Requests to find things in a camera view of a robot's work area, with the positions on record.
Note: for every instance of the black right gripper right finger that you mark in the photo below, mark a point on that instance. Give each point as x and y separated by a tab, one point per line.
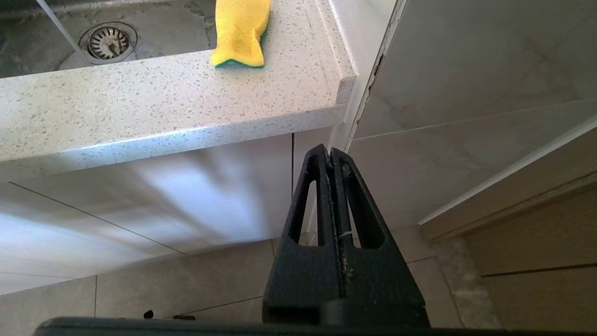
378	275

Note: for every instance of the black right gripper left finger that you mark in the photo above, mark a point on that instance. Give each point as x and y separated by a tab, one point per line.
303	280

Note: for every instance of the yellow sponge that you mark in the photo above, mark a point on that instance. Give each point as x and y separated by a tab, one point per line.
240	32

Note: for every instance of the stainless steel sink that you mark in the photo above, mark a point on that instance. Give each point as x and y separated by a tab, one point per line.
163	28

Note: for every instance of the metal sink drain strainer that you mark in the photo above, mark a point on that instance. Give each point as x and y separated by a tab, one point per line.
107	42

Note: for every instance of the white cabinet door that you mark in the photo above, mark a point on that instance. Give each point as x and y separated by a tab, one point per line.
163	200

